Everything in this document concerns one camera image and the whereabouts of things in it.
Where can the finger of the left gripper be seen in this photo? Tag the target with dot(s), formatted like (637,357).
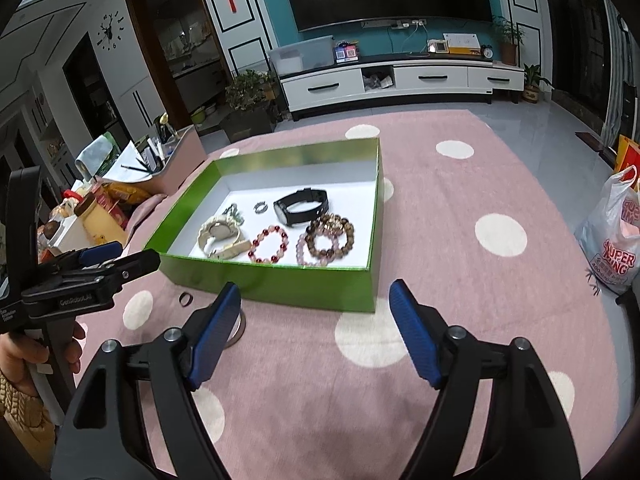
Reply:
(119,271)
(91,256)

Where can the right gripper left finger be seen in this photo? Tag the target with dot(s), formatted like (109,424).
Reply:
(104,435)

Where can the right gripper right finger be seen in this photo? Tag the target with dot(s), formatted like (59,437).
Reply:
(527,435)

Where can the cream white wristwatch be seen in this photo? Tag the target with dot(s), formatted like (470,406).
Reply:
(221,238)

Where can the black wristwatch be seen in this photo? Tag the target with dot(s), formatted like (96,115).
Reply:
(302,206)

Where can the knit sleeve left forearm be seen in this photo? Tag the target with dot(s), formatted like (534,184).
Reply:
(30,422)

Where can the person's left hand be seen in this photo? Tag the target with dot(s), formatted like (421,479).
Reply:
(19,351)

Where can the yellow jar brown lid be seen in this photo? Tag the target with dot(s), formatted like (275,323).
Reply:
(100,225)

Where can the pink desk organizer box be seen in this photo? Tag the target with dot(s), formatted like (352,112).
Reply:
(187,156)

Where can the silver bangle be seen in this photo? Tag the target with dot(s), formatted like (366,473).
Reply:
(237,331)

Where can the green cardboard box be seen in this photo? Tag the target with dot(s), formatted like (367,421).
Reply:
(278,269)

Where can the potted green plant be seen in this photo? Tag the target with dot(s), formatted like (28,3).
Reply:
(250,97)

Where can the white plastic shopping bag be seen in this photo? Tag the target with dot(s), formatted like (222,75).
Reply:
(609,236)

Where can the white tv cabinet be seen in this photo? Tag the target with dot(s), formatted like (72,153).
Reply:
(351,83)

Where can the clear plastic storage bin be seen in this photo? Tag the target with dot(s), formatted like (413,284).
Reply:
(304,55)

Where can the small alarm clock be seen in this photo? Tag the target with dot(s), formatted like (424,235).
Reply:
(487,52)

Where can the yellow white box on cabinet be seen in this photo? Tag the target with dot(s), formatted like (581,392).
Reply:
(462,44)

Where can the black wall clock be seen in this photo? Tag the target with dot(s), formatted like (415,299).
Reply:
(110,31)

